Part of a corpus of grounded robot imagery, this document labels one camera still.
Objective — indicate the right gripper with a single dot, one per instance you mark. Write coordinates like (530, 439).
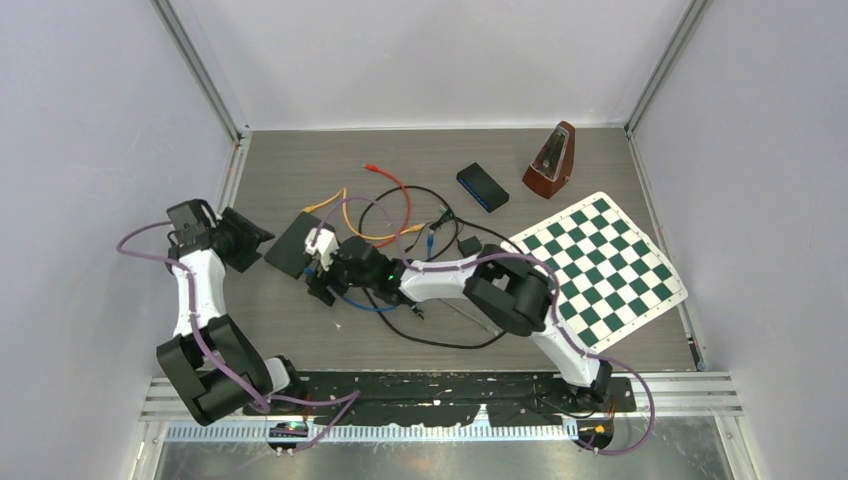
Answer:
(319, 288)

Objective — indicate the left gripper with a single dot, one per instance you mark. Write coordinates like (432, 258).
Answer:
(251, 237)

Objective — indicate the dark grey network switch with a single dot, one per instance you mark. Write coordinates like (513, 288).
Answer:
(287, 254)

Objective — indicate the black power adapter with cord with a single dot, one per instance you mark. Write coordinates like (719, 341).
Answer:
(467, 246)

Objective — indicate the small black blue switch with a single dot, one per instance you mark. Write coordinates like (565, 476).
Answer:
(482, 187)

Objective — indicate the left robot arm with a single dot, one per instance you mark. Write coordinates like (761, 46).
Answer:
(209, 361)

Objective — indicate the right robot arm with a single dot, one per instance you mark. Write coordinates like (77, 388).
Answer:
(518, 293)

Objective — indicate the brown metronome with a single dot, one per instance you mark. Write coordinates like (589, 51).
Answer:
(552, 167)

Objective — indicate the green white chessboard mat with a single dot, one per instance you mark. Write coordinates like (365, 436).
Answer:
(613, 278)

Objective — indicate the black ethernet cable teal boot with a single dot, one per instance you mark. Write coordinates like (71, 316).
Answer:
(415, 308)

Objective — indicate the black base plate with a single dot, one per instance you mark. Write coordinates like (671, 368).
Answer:
(445, 399)

